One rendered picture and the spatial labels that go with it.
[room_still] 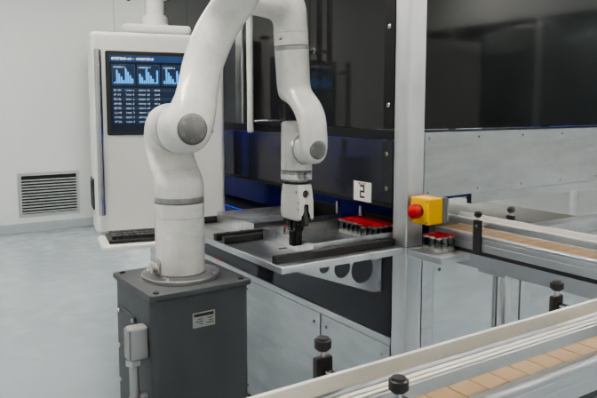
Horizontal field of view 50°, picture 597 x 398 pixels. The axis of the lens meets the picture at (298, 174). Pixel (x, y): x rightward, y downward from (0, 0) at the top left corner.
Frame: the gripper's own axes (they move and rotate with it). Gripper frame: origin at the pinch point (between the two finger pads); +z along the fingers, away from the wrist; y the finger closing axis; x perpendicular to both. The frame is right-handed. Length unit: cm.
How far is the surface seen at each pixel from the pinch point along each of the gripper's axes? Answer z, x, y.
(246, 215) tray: 3, -14, 54
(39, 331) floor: 93, 23, 232
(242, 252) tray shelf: 4.6, 11.2, 9.2
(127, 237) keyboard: 10, 23, 73
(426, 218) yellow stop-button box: -6.3, -28.0, -21.0
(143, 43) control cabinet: -58, 10, 90
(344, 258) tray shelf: 4.5, -8.3, -11.0
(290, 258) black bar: 3.1, 6.9, -8.1
